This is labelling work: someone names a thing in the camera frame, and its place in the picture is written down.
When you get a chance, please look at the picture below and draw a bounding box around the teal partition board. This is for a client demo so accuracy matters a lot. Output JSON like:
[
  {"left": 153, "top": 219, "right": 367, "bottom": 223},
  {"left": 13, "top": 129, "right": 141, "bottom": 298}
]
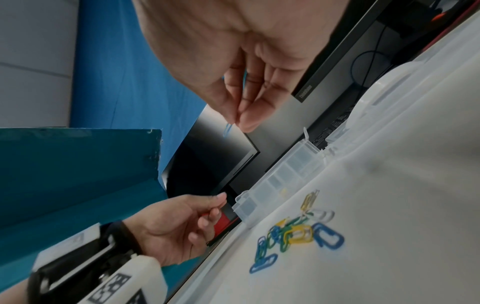
[{"left": 0, "top": 127, "right": 170, "bottom": 290}]

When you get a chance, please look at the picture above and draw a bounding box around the person's right hand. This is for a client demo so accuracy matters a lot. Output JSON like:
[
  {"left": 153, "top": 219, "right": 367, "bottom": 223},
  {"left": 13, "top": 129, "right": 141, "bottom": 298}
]
[{"left": 133, "top": 0, "right": 351, "bottom": 133}]

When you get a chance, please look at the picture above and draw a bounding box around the person's left hand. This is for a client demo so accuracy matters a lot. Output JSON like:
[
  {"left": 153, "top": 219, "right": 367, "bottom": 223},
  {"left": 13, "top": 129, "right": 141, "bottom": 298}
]
[{"left": 125, "top": 191, "right": 228, "bottom": 268}]

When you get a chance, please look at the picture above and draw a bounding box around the pile of coloured paper clips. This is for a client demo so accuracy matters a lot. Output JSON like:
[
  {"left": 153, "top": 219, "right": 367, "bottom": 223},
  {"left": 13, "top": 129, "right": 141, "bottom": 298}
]
[{"left": 249, "top": 189, "right": 346, "bottom": 274}]

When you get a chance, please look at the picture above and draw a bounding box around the black wrist strap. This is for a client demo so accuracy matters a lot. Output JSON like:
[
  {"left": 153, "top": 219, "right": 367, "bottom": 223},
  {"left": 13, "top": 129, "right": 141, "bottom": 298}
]
[{"left": 99, "top": 220, "right": 143, "bottom": 256}]

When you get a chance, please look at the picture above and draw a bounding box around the blue partition panel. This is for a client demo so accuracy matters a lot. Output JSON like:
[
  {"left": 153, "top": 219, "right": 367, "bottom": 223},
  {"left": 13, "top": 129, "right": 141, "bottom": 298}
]
[{"left": 69, "top": 0, "right": 208, "bottom": 155}]

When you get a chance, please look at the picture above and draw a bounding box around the white wrist camera with marker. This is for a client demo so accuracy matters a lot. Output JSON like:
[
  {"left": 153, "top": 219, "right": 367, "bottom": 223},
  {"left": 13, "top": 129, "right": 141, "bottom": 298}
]
[{"left": 28, "top": 222, "right": 168, "bottom": 304}]

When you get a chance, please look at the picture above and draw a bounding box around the translucent white plastic container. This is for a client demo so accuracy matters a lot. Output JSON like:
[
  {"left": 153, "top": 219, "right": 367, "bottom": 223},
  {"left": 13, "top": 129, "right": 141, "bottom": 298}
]
[{"left": 324, "top": 18, "right": 480, "bottom": 155}]

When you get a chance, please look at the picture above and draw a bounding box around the black cable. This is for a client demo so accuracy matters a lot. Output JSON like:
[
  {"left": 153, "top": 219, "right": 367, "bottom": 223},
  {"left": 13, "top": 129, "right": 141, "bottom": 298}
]
[{"left": 351, "top": 24, "right": 395, "bottom": 88}]

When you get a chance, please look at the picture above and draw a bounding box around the black computer monitor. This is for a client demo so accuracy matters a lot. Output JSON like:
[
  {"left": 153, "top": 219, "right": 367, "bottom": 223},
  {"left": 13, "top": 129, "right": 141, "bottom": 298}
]
[{"left": 161, "top": 103, "right": 261, "bottom": 247}]

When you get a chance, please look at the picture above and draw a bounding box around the black monitor with logo bezel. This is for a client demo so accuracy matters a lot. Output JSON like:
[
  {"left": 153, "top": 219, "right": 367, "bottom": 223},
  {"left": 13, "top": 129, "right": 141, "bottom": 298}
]
[{"left": 291, "top": 0, "right": 480, "bottom": 104}]

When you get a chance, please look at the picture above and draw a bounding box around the clear plastic compartment box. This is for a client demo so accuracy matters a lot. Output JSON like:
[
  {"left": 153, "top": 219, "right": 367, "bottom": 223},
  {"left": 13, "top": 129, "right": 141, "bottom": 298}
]
[{"left": 232, "top": 127, "right": 328, "bottom": 229}]

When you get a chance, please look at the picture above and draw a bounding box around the person's left forearm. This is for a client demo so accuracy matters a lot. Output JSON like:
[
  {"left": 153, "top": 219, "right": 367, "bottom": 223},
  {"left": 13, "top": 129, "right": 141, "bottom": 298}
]
[{"left": 0, "top": 278, "right": 32, "bottom": 304}]

